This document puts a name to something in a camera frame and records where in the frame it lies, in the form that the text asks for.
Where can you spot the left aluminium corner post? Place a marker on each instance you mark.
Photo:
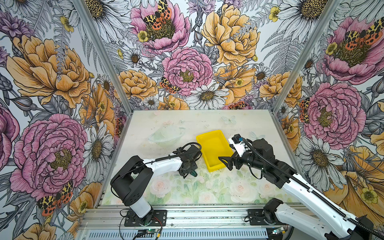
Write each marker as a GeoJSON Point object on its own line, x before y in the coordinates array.
{"type": "Point", "coordinates": [86, 19]}

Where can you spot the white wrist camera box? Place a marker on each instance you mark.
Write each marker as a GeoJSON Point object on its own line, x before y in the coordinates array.
{"type": "Point", "coordinates": [237, 141]}

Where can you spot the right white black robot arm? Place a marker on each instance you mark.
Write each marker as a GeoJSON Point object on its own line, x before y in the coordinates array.
{"type": "Point", "coordinates": [330, 222]}

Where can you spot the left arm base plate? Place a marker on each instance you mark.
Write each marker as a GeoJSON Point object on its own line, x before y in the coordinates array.
{"type": "Point", "coordinates": [155, 218]}

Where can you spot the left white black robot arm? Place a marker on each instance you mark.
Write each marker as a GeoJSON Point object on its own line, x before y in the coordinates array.
{"type": "Point", "coordinates": [131, 181]}

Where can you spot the floral pastel mat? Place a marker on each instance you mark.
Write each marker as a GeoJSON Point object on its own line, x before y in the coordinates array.
{"type": "Point", "coordinates": [222, 187]}

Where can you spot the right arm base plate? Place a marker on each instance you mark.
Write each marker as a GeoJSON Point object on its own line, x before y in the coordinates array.
{"type": "Point", "coordinates": [260, 217]}

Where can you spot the yellow plastic bin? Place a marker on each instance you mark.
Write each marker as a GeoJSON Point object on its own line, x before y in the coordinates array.
{"type": "Point", "coordinates": [214, 145]}

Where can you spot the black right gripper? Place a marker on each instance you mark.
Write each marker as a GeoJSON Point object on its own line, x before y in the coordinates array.
{"type": "Point", "coordinates": [235, 157]}

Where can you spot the green handled screwdriver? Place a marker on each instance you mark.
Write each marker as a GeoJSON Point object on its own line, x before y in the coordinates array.
{"type": "Point", "coordinates": [194, 173]}

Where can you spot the aluminium front frame rails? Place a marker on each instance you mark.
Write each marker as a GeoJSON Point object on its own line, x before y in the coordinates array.
{"type": "Point", "coordinates": [201, 222]}

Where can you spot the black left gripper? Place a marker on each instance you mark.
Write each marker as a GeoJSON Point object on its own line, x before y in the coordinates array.
{"type": "Point", "coordinates": [193, 167]}

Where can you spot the aluminium corner post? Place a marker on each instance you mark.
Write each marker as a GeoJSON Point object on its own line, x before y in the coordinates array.
{"type": "Point", "coordinates": [86, 19]}
{"type": "Point", "coordinates": [322, 24]}

